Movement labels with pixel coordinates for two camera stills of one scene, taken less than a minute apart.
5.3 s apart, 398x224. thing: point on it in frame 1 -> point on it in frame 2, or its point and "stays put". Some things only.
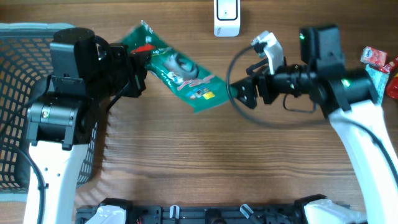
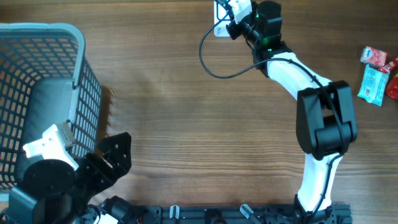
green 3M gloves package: (203, 89) -> (224, 2)
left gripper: (137, 71) -> (107, 177)
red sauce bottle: (392, 87) stays put
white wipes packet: (379, 78) stays put
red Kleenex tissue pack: (372, 56) stays put
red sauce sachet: (389, 66) stays put
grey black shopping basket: (25, 50) stays put
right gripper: (262, 79) -> (233, 30)
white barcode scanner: (227, 18) stays put
